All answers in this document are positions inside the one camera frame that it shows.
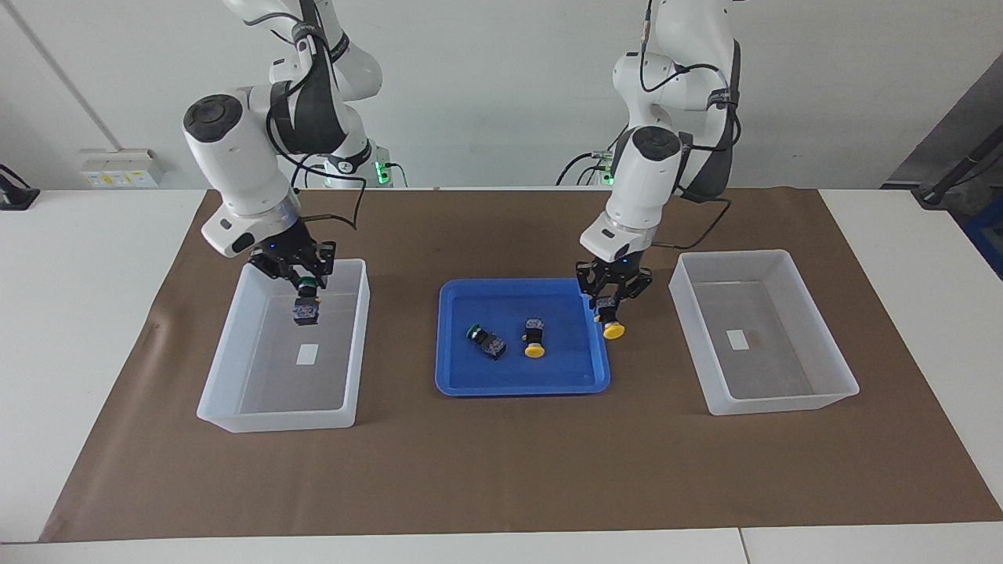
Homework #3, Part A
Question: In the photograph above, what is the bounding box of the green push button switch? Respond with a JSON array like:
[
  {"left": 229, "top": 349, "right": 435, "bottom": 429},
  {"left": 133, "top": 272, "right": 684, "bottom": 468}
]
[
  {"left": 466, "top": 323, "right": 509, "bottom": 362},
  {"left": 292, "top": 274, "right": 322, "bottom": 327}
]

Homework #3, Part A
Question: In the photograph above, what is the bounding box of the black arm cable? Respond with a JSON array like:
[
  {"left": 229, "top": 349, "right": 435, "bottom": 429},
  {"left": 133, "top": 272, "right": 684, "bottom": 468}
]
[
  {"left": 639, "top": 0, "right": 741, "bottom": 251},
  {"left": 265, "top": 0, "right": 369, "bottom": 233}
]

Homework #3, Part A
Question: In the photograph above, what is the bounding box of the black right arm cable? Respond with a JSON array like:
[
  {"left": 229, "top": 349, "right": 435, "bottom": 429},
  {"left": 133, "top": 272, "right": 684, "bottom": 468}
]
[{"left": 265, "top": 0, "right": 369, "bottom": 233}]

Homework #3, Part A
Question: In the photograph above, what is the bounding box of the translucent white plastic box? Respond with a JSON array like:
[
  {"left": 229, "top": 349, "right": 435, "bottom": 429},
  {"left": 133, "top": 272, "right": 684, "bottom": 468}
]
[
  {"left": 196, "top": 258, "right": 371, "bottom": 434},
  {"left": 668, "top": 249, "right": 860, "bottom": 417}
]

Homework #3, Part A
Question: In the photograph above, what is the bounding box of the brown paper table mat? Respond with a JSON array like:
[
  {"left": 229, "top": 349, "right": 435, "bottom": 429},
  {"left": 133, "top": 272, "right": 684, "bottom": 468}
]
[{"left": 39, "top": 186, "right": 1003, "bottom": 543}]

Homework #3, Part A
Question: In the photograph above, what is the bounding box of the white wall socket strip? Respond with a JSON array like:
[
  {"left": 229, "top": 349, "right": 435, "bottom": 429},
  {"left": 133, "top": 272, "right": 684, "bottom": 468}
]
[{"left": 78, "top": 147, "right": 164, "bottom": 189}]

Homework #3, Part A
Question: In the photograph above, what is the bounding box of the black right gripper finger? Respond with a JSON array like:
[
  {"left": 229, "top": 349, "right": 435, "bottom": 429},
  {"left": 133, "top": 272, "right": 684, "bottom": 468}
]
[
  {"left": 249, "top": 252, "right": 306, "bottom": 295},
  {"left": 302, "top": 240, "right": 338, "bottom": 294}
]

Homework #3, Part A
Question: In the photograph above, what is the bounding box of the blue crate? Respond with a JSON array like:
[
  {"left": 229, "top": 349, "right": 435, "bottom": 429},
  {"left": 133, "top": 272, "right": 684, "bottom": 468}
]
[{"left": 962, "top": 210, "right": 1003, "bottom": 280}]

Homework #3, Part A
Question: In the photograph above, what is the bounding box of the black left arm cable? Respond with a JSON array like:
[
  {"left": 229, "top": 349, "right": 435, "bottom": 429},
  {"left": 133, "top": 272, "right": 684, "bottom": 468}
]
[{"left": 639, "top": 0, "right": 741, "bottom": 251}]

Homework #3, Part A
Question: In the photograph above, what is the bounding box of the black clamp device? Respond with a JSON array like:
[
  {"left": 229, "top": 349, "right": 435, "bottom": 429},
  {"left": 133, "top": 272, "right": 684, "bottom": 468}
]
[{"left": 0, "top": 164, "right": 40, "bottom": 211}]

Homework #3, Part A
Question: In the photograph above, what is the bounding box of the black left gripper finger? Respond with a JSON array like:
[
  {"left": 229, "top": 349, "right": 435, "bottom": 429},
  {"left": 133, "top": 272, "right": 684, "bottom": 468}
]
[
  {"left": 617, "top": 266, "right": 654, "bottom": 305},
  {"left": 575, "top": 260, "right": 606, "bottom": 313}
]

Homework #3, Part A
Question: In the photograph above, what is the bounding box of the black pole stand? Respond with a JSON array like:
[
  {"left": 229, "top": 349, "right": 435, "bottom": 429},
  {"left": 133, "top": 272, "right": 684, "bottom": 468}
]
[{"left": 913, "top": 129, "right": 1003, "bottom": 208}]

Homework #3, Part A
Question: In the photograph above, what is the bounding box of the blue plastic tray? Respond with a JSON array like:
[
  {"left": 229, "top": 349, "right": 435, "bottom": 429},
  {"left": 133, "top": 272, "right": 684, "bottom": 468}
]
[{"left": 435, "top": 278, "right": 611, "bottom": 397}]

